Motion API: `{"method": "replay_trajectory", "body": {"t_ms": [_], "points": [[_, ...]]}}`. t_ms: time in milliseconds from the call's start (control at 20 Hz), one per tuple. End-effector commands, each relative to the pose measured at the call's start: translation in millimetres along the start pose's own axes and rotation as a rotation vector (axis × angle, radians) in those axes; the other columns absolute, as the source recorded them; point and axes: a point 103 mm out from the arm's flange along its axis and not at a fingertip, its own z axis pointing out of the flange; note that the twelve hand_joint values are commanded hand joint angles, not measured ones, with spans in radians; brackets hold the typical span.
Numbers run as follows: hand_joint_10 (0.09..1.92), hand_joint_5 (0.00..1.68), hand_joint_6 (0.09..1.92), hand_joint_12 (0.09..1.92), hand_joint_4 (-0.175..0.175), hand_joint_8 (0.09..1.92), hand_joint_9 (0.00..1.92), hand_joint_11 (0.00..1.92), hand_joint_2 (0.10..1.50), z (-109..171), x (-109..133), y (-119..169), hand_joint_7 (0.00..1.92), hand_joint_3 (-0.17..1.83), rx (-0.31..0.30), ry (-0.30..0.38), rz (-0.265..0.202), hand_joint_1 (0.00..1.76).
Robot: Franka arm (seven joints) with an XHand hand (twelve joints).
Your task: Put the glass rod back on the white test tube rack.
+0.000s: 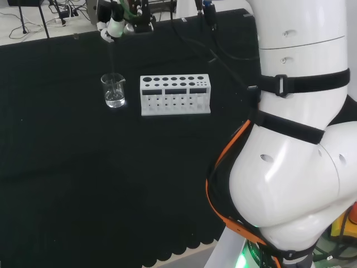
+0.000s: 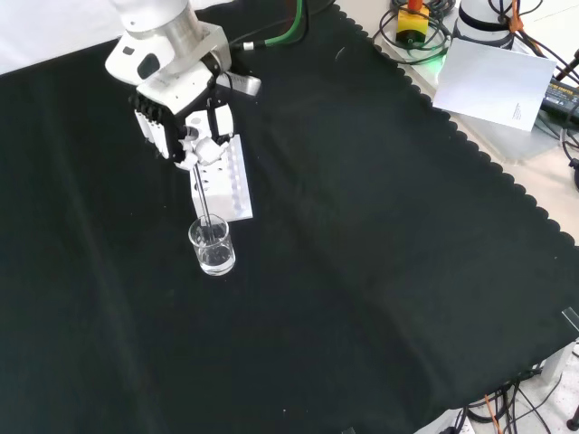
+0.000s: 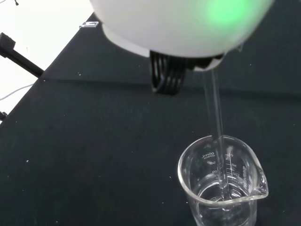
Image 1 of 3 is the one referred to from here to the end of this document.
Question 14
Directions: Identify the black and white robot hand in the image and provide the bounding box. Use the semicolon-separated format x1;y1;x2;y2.
96;0;134;44

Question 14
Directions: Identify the clear glass rod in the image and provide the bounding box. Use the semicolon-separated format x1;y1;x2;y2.
110;39;118;98

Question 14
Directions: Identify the white test tube rack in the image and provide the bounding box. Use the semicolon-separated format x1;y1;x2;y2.
139;73;212;117

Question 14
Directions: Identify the white power strip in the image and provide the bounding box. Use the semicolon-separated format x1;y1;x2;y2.
47;10;82;27

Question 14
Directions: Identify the clear glass beaker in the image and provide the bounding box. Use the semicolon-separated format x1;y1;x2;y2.
100;73;127;109

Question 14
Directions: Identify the thick black tripod stand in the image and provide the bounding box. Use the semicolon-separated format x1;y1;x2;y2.
38;0;51;40

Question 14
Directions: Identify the thin black tripod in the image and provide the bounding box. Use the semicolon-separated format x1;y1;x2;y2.
18;0;28;35

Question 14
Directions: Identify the black box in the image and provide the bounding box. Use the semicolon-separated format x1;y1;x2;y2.
7;0;45;7

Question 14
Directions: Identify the black bench cloth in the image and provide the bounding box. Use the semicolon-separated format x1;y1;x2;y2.
0;8;262;268

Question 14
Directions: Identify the yellow stop button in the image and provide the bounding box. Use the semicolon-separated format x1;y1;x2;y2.
331;200;357;244

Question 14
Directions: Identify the green cable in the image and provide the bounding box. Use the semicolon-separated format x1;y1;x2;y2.
119;0;141;21

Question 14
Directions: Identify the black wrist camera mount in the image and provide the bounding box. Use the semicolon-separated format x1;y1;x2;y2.
133;0;156;35

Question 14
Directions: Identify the black usb cable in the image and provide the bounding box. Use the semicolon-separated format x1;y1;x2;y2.
170;11;260;93

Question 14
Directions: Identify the orange cable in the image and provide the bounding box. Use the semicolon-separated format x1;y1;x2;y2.
205;118;282;268

